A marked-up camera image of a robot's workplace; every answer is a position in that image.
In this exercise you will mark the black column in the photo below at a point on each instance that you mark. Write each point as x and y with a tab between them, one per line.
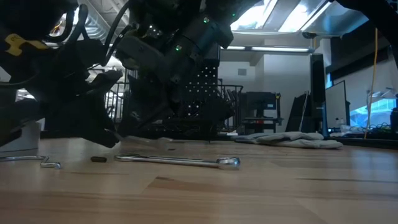
317	93

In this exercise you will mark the small black cap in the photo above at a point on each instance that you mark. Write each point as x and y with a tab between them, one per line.
98	159

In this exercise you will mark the grey striped work glove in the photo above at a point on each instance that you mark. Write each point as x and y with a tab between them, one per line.
323	144
289	136

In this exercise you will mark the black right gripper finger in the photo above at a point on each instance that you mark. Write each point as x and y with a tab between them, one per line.
146	102

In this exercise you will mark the black leaning board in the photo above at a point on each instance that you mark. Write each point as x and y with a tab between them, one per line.
295	115

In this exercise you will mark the white tape roll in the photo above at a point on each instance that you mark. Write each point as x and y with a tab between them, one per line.
31	140

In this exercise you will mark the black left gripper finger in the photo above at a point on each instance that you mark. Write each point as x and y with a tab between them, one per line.
107	81
84	121

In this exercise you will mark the black equipment cart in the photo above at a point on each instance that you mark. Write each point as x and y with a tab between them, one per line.
264	105

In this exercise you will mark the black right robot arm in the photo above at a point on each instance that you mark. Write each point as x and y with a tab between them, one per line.
382	18

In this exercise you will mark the white panel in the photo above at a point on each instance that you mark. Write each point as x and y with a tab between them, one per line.
335	105

